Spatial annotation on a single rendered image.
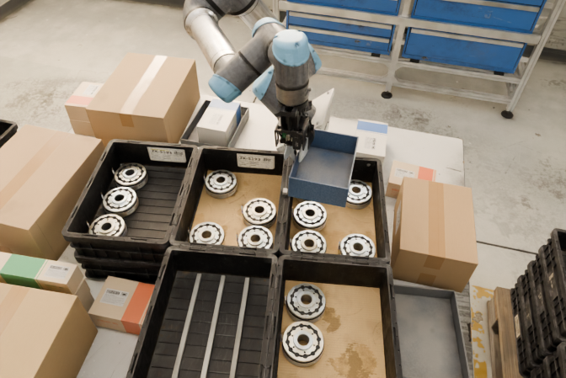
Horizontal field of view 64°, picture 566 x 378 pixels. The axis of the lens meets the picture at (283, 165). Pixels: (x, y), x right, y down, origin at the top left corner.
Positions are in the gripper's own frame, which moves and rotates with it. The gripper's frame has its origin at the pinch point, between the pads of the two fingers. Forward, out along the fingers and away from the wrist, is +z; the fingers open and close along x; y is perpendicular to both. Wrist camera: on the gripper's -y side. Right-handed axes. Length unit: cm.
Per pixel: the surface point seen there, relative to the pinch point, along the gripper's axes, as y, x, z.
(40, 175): 9, -82, 16
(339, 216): -6.9, 10.8, 30.3
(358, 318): 25.3, 21.7, 31.2
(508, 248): -79, 90, 120
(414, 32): -193, 27, 62
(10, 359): 60, -53, 19
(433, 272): 2, 41, 38
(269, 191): -11.0, -13.0, 28.5
